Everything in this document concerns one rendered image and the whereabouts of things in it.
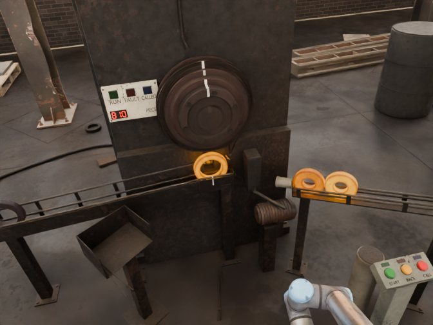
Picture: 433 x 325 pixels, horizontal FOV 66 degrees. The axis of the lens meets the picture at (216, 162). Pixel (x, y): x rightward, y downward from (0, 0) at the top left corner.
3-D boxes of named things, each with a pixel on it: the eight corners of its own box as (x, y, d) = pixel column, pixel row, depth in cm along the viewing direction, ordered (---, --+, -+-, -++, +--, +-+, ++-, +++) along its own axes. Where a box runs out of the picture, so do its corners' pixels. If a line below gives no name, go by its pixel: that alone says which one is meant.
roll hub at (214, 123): (182, 144, 160) (174, 89, 144) (238, 135, 163) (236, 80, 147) (183, 149, 155) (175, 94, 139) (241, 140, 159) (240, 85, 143)
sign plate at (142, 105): (110, 120, 166) (100, 86, 155) (162, 113, 169) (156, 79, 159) (109, 122, 164) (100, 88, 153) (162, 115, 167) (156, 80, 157)
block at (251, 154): (242, 182, 199) (241, 148, 185) (255, 179, 200) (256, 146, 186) (247, 193, 190) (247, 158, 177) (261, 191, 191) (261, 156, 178)
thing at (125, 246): (113, 321, 191) (75, 235, 149) (149, 291, 206) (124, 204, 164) (134, 345, 179) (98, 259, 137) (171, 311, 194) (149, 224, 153)
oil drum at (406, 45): (363, 100, 403) (379, 23, 352) (406, 94, 411) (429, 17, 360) (394, 123, 355) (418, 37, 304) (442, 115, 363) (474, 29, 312)
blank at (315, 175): (294, 166, 173) (292, 169, 170) (325, 169, 166) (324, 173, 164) (295, 189, 181) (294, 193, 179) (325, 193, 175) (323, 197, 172)
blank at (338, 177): (325, 169, 166) (324, 173, 164) (359, 173, 160) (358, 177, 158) (325, 193, 175) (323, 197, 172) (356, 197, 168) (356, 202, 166)
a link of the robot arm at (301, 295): (319, 278, 131) (314, 291, 140) (289, 275, 132) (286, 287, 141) (320, 302, 124) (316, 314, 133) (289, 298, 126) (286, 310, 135)
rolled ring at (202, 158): (227, 152, 175) (225, 149, 178) (192, 157, 173) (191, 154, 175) (228, 180, 186) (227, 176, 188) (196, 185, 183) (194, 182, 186)
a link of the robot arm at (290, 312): (283, 288, 141) (281, 297, 148) (291, 318, 133) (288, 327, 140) (305, 285, 141) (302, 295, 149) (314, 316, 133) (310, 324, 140)
